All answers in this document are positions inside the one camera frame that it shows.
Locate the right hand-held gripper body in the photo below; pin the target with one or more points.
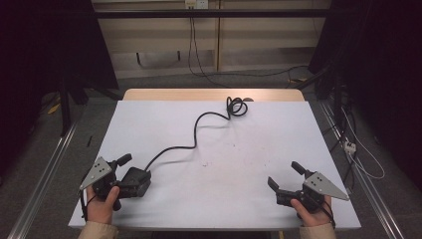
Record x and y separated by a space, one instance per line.
315 191

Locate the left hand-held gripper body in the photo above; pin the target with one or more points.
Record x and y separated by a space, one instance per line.
98 172

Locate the black power adapter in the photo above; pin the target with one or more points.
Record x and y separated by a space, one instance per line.
136 179

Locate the person's right hand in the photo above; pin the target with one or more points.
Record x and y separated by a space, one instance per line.
312 217

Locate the person's left hand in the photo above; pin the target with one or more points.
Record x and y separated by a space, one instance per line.
99 209

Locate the white table cover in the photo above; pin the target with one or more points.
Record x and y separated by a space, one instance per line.
232 186

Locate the white power strip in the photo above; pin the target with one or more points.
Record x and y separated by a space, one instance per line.
350 146

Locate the black metal stand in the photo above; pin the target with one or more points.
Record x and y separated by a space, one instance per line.
337 99
65 113

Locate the yellow floor tape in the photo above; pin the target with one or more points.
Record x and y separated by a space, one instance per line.
53 108

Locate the black curtain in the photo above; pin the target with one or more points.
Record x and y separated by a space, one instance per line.
381 66
40 49

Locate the black horizontal bar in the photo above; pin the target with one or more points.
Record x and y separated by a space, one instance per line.
212 13

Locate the metal floor rail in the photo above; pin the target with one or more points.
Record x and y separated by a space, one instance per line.
375 196
40 192

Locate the white wall socket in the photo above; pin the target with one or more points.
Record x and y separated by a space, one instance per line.
196 4

